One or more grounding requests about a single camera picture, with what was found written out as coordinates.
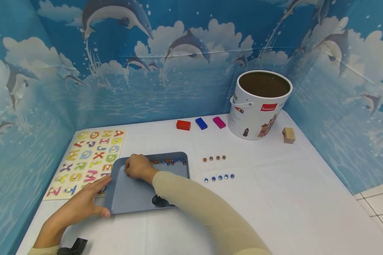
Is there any person's right forearm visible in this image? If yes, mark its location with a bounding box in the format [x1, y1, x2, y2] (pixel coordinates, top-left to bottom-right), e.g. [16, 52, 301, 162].
[152, 171, 273, 255]

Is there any white printed cardboard bucket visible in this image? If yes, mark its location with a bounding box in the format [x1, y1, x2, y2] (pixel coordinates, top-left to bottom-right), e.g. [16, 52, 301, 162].
[227, 70, 293, 140]

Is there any grey-blue plastic tray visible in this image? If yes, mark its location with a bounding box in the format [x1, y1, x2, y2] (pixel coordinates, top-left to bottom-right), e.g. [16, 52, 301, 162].
[102, 152, 190, 215]

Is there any row of mixed glass marbles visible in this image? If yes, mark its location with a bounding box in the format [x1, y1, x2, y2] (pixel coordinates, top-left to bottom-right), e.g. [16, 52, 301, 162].
[150, 158, 187, 166]

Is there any person's right hand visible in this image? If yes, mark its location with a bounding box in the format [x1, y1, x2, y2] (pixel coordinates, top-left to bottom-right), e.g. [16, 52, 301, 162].
[124, 154, 160, 185]

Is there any wooden alphabet puzzle board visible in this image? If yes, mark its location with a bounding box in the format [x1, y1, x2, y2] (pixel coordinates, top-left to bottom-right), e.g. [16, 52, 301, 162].
[43, 130, 127, 201]

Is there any plain wooden block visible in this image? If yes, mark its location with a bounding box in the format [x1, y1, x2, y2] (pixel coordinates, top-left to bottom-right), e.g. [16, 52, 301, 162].
[282, 127, 296, 144]

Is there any person's left hand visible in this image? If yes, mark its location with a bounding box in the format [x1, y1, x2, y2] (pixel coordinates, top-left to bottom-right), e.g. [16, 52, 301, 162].
[43, 175, 113, 236]

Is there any person's left forearm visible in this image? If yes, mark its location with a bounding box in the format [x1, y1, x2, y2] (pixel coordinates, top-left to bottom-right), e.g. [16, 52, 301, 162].
[27, 227, 66, 255]

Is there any black wrist band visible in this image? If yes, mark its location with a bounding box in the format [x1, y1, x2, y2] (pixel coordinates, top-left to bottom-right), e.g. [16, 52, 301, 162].
[57, 238, 88, 255]
[151, 194, 177, 208]

